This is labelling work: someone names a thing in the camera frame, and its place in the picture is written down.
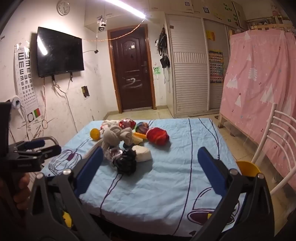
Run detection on wall power socket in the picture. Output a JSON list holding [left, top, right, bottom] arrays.
[[11, 96, 22, 109]]

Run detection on red plastic bag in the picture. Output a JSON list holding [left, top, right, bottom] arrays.
[[146, 127, 170, 145]]

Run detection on round wall clock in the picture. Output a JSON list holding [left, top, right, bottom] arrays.
[[57, 0, 70, 16]]

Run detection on white slatted wardrobe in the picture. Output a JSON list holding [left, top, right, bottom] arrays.
[[165, 14, 232, 117]]

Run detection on white security camera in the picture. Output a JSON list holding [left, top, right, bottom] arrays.
[[97, 16, 108, 32]]

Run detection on white overhead cabinets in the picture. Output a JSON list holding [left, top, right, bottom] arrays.
[[148, 0, 247, 29]]

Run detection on white cable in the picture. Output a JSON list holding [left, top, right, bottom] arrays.
[[52, 79, 78, 135]]

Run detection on dark brown door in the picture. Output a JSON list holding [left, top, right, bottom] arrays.
[[107, 24, 156, 114]]

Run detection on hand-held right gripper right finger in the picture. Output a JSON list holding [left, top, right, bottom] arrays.
[[190, 146, 277, 241]]

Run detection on black hanging bags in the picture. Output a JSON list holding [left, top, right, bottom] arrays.
[[157, 28, 171, 69]]

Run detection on eye chart poster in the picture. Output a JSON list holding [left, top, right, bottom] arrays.
[[14, 45, 40, 122]]

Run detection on yellow round plastic object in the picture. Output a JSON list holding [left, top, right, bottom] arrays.
[[236, 160, 261, 178]]

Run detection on clear crumpled wrapper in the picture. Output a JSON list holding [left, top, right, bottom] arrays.
[[105, 148, 123, 161]]

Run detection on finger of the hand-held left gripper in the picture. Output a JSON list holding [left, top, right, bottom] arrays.
[[9, 137, 62, 151], [14, 145, 62, 164]]

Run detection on white cloth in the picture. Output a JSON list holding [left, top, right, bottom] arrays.
[[101, 120, 121, 130]]

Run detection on orange cord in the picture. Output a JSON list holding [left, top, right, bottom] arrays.
[[82, 20, 145, 42]]

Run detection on black wall television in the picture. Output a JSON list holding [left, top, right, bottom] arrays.
[[37, 27, 85, 78]]

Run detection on white foam piece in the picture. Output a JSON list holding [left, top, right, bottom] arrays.
[[131, 146, 152, 162]]

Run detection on bed with pink sheet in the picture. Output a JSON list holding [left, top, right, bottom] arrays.
[[220, 30, 296, 186]]

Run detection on light blue bedsheet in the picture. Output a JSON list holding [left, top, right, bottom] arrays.
[[40, 118, 247, 238]]

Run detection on colourful grid poster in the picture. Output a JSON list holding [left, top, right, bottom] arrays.
[[208, 50, 224, 84]]

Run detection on person's left hand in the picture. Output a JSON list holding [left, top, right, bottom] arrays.
[[13, 173, 31, 210]]

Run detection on multicolour ball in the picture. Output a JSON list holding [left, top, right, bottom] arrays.
[[135, 121, 151, 133]]

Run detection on ceiling light tube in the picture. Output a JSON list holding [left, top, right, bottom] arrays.
[[104, 0, 147, 19]]

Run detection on beige knotted rope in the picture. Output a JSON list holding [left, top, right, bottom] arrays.
[[102, 126, 133, 160]]

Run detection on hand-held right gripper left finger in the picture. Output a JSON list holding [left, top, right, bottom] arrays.
[[25, 146, 109, 241]]

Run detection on wooden bed frame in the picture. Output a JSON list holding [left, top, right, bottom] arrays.
[[217, 111, 241, 137]]

